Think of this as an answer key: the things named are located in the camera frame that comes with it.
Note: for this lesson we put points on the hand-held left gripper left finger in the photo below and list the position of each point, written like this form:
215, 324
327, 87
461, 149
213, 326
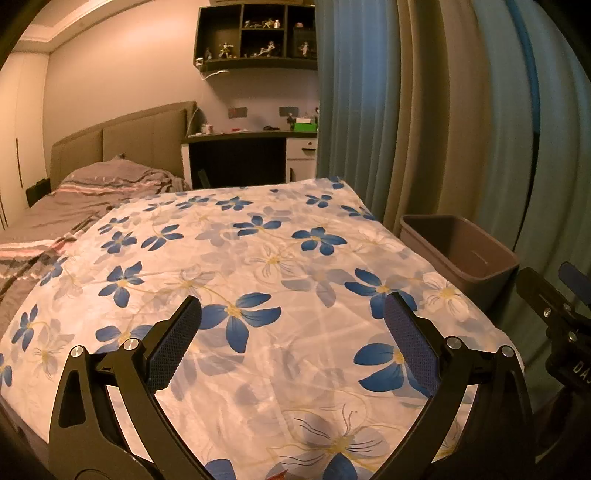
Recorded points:
173, 344

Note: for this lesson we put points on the desk figurine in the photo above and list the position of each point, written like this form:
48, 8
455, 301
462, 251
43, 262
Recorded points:
291, 119

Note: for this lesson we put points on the row of small figurines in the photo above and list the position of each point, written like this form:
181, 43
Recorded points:
270, 48

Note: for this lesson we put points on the green box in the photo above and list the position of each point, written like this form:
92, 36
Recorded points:
305, 125

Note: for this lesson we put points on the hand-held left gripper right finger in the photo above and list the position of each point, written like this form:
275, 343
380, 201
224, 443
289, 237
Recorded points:
413, 344

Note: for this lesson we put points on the grey striped blanket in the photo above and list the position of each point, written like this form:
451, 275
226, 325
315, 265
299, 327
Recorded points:
92, 184

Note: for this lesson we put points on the white wardrobe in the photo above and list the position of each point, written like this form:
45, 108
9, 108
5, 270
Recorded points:
23, 138

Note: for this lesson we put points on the brown trash bin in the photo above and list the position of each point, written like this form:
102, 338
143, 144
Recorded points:
466, 258

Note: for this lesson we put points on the white air conditioner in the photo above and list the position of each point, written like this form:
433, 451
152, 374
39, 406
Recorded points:
258, 2

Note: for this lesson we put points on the small white bottles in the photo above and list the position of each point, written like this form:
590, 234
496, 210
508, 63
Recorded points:
207, 129

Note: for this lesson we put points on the dark wall shelf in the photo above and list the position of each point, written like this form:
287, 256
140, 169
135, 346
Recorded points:
221, 18

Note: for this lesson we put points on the blue beige curtain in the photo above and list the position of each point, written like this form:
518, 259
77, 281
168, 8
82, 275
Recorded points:
415, 115

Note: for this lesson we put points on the white desk with dark top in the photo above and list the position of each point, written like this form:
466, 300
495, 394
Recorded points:
238, 159

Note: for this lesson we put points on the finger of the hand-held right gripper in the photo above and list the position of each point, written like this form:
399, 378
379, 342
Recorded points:
571, 277
533, 290

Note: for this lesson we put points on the padded beige headboard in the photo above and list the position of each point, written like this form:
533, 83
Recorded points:
138, 134

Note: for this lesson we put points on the grey wall socket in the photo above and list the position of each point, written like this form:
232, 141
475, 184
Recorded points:
238, 112
287, 110

